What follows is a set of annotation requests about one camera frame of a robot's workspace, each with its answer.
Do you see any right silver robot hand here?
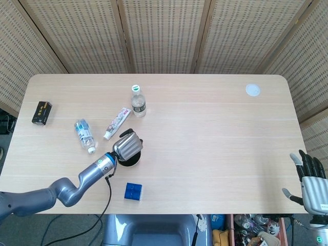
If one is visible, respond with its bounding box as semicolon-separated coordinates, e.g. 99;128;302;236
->
281;150;328;215

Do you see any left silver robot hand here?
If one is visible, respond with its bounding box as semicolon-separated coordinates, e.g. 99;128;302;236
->
112;129;144;162

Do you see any black round cup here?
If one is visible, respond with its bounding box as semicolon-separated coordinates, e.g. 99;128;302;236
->
117;153;142;169

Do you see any white toothpaste tube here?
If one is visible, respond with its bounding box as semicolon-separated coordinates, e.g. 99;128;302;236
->
103;107;132;140

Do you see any green label water bottle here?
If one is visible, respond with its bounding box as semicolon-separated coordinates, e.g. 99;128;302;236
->
131;84;147;118

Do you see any blue label water bottle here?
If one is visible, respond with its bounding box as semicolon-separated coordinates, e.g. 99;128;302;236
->
74;118;97;154

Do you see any blue building block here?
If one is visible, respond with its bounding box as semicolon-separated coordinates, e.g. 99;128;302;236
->
124;182;143;201

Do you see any red crate of clutter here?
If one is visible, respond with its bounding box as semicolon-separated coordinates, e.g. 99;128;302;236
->
227;214;289;246

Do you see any grey robot torso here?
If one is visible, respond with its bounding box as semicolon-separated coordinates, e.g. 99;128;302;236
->
102;214;213;246

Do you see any black box gold print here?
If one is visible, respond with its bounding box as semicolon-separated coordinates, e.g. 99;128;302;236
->
31;101;53;126

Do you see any blue box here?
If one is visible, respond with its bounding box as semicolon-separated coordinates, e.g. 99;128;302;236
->
210;214;227;229

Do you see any yellow bag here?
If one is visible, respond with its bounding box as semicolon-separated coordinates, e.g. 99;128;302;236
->
212;229;231;246

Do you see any woven folding screen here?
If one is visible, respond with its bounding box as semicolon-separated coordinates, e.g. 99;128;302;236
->
0;0;328;180

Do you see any white round table grommet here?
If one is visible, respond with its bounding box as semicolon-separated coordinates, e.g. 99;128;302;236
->
245;84;262;97

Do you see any black equipment on floor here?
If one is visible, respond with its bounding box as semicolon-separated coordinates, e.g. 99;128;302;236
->
0;109;16;136

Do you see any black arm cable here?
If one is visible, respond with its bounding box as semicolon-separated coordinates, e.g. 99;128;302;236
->
38;166;117;246

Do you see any white bracket plate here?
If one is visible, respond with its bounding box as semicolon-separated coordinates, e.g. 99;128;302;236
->
196;215;208;233

